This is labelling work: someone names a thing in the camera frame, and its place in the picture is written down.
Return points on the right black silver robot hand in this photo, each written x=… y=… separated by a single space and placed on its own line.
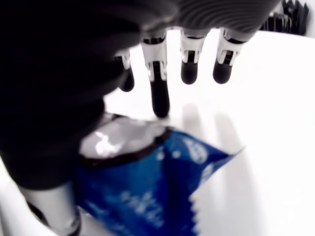
x=61 y=73

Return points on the blue Oreo cookie packet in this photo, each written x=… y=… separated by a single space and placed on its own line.
x=147 y=184

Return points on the dark stacked folding chairs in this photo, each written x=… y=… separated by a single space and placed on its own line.
x=295 y=14

